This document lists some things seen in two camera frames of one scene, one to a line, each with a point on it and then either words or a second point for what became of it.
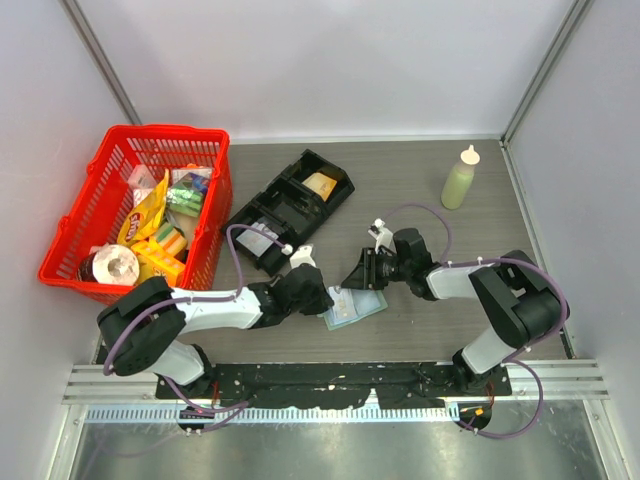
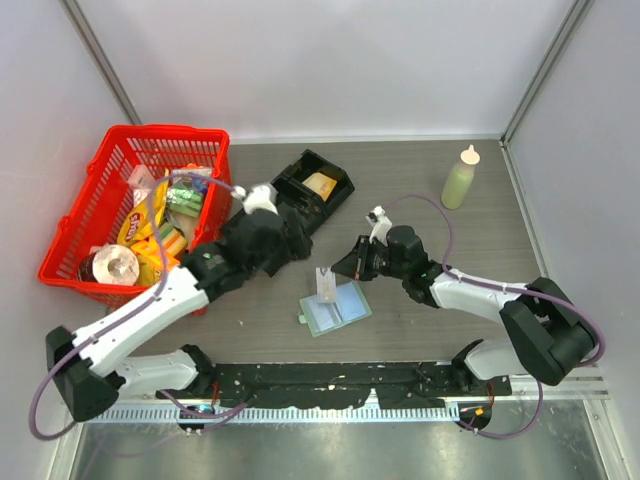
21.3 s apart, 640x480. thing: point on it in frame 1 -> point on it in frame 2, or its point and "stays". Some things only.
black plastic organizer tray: [265, 230] stays
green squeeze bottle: [460, 179] stays
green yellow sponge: [172, 240] stays
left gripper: [322, 304] -> [293, 247]
